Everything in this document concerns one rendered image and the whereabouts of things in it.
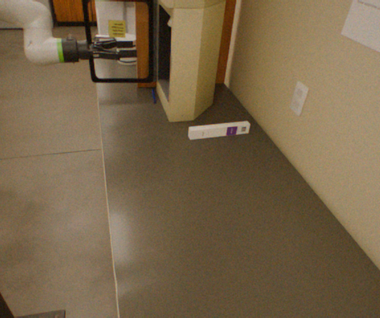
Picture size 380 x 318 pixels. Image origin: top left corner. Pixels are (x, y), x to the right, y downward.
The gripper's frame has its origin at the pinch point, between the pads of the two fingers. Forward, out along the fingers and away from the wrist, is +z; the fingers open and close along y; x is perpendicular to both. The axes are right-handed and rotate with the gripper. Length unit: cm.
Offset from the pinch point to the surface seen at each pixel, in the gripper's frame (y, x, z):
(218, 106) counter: -4, 28, 42
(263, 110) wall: -19, 23, 58
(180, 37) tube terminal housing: -14.4, -8.9, 17.1
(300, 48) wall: -33, -11, 57
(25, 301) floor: -29, 122, -64
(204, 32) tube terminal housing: -12.5, -10.2, 27.3
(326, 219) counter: -80, 28, 50
